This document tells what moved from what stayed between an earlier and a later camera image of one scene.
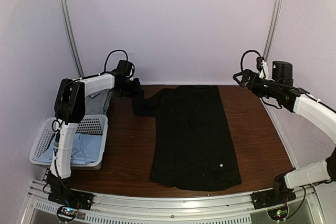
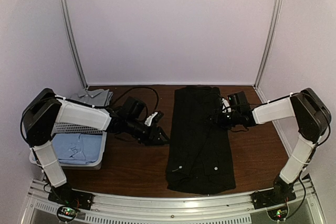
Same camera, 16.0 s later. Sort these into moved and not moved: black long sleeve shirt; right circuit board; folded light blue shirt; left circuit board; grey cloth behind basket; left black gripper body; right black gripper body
Moved: right black gripper body; black long sleeve shirt; left black gripper body
Not moved: right circuit board; grey cloth behind basket; left circuit board; folded light blue shirt
